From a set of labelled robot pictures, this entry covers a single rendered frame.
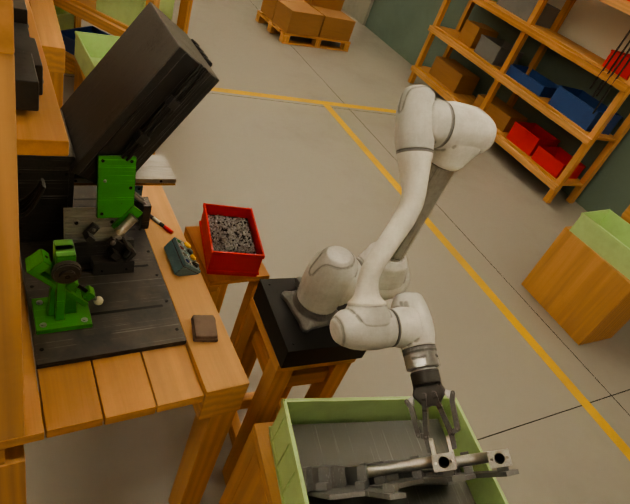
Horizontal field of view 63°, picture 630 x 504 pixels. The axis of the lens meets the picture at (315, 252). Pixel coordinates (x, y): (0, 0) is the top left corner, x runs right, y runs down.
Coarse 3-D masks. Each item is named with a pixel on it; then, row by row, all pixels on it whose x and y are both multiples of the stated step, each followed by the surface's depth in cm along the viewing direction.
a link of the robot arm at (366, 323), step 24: (408, 168) 138; (408, 192) 138; (408, 216) 137; (384, 240) 135; (384, 264) 134; (360, 288) 132; (360, 312) 129; (384, 312) 131; (336, 336) 130; (360, 336) 128; (384, 336) 131
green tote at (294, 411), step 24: (288, 408) 153; (312, 408) 156; (336, 408) 159; (360, 408) 163; (384, 408) 166; (408, 408) 170; (432, 408) 174; (288, 432) 144; (288, 456) 143; (288, 480) 140; (480, 480) 158
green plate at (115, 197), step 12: (108, 156) 160; (120, 156) 162; (108, 168) 162; (120, 168) 164; (132, 168) 166; (108, 180) 164; (120, 180) 166; (132, 180) 168; (108, 192) 165; (120, 192) 167; (132, 192) 169; (108, 204) 167; (120, 204) 169; (132, 204) 171; (96, 216) 168; (108, 216) 169; (120, 216) 171
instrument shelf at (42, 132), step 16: (32, 16) 156; (32, 32) 148; (48, 80) 130; (48, 96) 124; (16, 112) 115; (32, 112) 117; (48, 112) 119; (16, 128) 111; (32, 128) 112; (48, 128) 114; (64, 128) 116; (32, 144) 110; (48, 144) 112; (64, 144) 113
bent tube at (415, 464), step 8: (432, 456) 127; (440, 456) 126; (448, 456) 126; (384, 464) 142; (392, 464) 141; (400, 464) 141; (408, 464) 140; (416, 464) 140; (424, 464) 139; (432, 464) 138; (440, 464) 128; (448, 464) 135; (368, 472) 142; (376, 472) 142; (384, 472) 141; (392, 472) 141; (400, 472) 141
